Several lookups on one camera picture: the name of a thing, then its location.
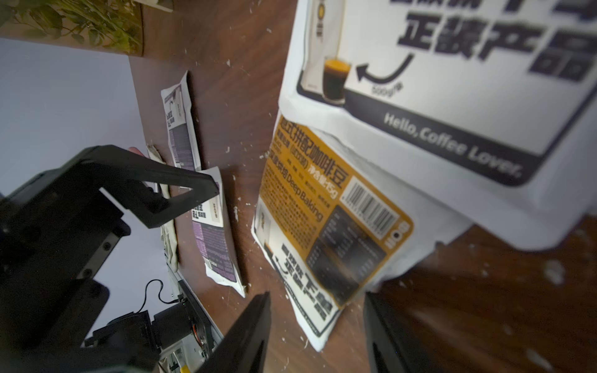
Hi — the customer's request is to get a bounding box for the artificial green leafy plant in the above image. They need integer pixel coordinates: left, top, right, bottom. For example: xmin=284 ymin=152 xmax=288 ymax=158
xmin=1 ymin=0 xmax=144 ymax=56

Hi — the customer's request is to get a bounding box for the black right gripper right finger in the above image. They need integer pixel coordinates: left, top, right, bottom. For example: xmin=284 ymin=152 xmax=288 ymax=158
xmin=363 ymin=292 xmax=438 ymax=372

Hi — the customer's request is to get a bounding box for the beige green gardening glove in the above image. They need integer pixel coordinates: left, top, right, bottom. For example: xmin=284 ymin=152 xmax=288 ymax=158
xmin=146 ymin=144 xmax=180 ymax=274

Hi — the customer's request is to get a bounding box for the yellow coffee bag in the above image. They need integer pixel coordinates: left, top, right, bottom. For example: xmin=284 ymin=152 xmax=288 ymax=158
xmin=252 ymin=116 xmax=471 ymax=351
xmin=279 ymin=1 xmax=596 ymax=251

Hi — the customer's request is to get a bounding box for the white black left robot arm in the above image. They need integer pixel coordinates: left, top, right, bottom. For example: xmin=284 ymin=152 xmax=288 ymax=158
xmin=1 ymin=145 xmax=219 ymax=372

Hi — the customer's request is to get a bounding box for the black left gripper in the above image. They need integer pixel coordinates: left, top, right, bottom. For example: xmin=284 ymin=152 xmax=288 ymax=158
xmin=1 ymin=145 xmax=219 ymax=364

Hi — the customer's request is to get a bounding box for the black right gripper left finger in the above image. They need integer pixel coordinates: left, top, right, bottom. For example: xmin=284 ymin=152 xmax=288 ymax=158
xmin=197 ymin=292 xmax=271 ymax=373

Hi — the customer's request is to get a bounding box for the purple coffee bag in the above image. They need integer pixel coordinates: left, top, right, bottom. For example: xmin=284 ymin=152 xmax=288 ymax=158
xmin=191 ymin=166 xmax=247 ymax=298
xmin=160 ymin=71 xmax=202 ymax=172

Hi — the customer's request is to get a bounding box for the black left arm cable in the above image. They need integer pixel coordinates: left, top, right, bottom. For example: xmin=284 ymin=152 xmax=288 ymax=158
xmin=134 ymin=278 xmax=180 ymax=314

